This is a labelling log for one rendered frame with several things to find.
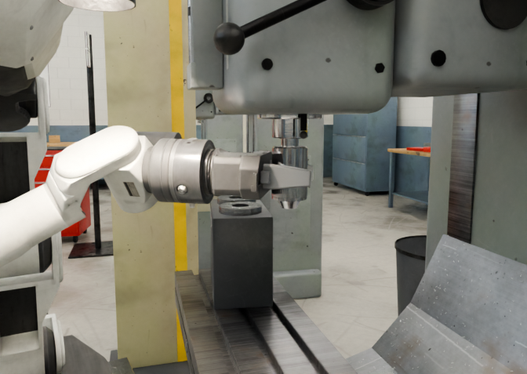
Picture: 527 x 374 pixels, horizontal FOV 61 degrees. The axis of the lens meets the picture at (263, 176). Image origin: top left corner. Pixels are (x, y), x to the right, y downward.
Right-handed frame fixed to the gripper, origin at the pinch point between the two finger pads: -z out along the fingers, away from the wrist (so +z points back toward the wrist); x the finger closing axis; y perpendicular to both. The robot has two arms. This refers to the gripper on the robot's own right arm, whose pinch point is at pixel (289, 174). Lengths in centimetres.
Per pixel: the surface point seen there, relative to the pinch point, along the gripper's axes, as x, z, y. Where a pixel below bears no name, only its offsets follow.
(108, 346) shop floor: 170, 121, 125
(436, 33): -5.5, -16.4, -16.9
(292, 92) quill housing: -10.3, -1.3, -10.1
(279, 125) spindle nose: -2.1, 1.2, -6.5
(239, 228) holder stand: 25.6, 12.3, 14.1
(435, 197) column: 33.2, -25.5, 7.7
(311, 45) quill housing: -9.5, -3.1, -15.0
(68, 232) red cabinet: 365, 272, 115
